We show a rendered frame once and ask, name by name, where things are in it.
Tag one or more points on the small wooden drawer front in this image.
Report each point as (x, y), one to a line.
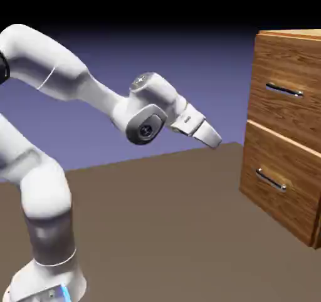
(275, 206)

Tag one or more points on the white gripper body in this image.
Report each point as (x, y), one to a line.
(207, 133)

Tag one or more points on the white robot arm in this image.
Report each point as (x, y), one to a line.
(62, 71)

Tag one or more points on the wooden cabinet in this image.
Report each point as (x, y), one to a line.
(286, 136)

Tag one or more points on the large wooden drawer front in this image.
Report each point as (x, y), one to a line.
(281, 64)

